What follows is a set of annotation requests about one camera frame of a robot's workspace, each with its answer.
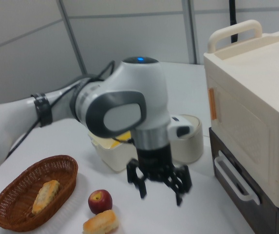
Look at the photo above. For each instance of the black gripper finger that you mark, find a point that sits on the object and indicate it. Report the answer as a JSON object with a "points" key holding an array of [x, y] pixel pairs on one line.
{"points": [[178, 180], [136, 175]]}

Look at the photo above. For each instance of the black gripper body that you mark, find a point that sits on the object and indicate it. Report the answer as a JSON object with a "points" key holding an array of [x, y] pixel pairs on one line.
{"points": [[154, 161]]}

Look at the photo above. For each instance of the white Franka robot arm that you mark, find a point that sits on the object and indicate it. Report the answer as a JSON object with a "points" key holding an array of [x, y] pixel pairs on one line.
{"points": [[129, 92]]}

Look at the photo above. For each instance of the white plastic open box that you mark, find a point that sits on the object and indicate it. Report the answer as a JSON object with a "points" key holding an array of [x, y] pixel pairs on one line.
{"points": [[112, 158]]}

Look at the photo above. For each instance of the round white lidded container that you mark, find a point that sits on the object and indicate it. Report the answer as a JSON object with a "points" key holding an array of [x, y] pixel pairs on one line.
{"points": [[191, 151]]}

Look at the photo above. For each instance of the yellow banana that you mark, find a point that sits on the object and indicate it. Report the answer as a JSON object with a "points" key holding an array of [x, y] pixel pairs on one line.
{"points": [[121, 140]]}

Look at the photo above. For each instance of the red apple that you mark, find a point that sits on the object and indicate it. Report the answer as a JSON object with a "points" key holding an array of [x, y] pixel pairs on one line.
{"points": [[100, 202]]}

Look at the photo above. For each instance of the golden bread roll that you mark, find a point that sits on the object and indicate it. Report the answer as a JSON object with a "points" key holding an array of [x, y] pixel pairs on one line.
{"points": [[101, 223]]}

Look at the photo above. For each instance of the long ridged bread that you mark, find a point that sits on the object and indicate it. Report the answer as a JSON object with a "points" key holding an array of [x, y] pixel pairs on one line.
{"points": [[45, 196]]}

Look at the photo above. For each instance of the dark brown drawer unit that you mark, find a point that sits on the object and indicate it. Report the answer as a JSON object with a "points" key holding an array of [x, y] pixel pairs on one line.
{"points": [[270, 219]]}

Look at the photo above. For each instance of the cream plastic cabinet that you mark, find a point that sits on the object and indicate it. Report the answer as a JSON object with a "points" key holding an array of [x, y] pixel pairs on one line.
{"points": [[246, 102]]}

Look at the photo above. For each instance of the brown wicker basket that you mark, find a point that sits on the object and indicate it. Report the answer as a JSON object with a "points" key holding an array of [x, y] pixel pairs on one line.
{"points": [[12, 212]]}

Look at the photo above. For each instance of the black pole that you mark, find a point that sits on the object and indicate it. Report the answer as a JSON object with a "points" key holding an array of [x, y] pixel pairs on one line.
{"points": [[233, 22]]}

